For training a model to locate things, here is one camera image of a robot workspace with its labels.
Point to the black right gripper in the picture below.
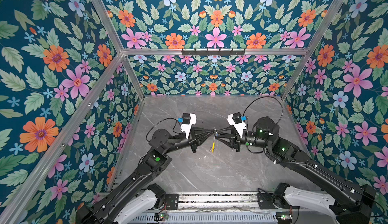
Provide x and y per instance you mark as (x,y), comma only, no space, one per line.
(235,139)

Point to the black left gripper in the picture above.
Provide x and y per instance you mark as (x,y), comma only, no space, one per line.
(194,139)

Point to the large keyring with yellow sleeve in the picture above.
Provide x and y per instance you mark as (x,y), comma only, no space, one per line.
(214,141)

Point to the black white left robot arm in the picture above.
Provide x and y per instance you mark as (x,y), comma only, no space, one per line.
(138,193)

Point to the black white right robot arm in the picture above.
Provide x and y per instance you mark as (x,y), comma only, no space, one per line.
(346,202)

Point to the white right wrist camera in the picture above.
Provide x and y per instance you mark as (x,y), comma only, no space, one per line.
(238,122)

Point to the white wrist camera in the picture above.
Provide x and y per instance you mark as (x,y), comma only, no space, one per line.
(238,122)
(187,121)

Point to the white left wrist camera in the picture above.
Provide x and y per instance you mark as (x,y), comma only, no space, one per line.
(187,121)

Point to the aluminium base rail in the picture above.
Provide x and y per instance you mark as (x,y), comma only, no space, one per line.
(216,201)

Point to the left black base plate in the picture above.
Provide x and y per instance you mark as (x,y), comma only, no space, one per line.
(168,202)

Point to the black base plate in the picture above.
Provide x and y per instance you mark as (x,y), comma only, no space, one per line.
(268,201)
(168,202)

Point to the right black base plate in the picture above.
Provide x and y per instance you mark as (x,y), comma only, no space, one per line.
(268,201)

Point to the white vented cable duct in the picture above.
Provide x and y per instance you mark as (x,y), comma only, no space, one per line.
(206,218)

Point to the black hook rail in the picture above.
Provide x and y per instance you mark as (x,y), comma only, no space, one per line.
(213,52)

